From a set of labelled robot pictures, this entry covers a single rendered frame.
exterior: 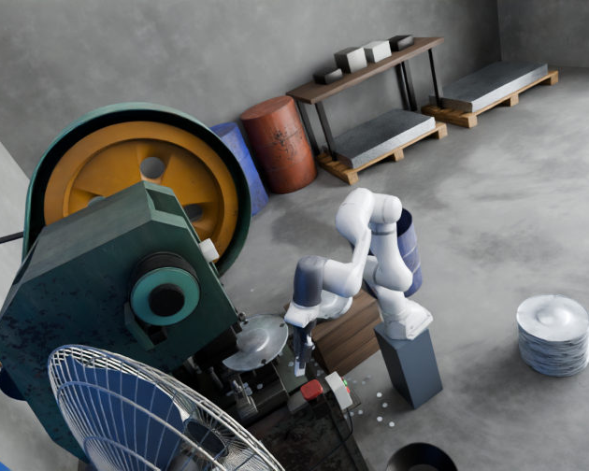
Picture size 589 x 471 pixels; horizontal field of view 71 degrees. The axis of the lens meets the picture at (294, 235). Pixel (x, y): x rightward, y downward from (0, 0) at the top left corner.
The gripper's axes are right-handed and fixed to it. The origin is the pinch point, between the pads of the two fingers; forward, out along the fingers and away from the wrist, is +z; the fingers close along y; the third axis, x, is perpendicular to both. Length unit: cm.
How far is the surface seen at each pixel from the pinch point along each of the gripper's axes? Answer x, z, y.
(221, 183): 13, -42, 66
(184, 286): 35.3, -34.4, 0.9
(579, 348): -133, 18, -4
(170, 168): 32, -48, 69
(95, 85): 76, -53, 361
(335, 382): -18.5, 18.8, 7.8
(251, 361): 10.0, 14.9, 23.3
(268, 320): -1.7, 9.4, 39.6
